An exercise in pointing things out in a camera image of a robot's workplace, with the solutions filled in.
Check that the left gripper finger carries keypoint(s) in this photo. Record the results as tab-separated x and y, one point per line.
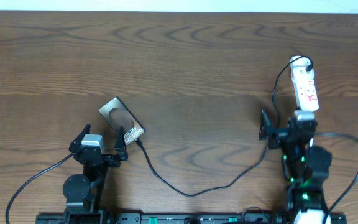
76	143
120	145

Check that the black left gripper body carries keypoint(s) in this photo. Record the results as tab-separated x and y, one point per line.
110	163

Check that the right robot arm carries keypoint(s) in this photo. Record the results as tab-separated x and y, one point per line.
305	166

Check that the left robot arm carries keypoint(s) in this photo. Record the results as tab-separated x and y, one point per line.
83	191

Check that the white power strip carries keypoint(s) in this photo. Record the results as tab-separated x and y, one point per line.
302	76

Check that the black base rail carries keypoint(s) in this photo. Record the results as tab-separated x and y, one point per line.
136	218

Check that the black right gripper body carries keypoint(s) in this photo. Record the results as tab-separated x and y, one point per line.
278	141

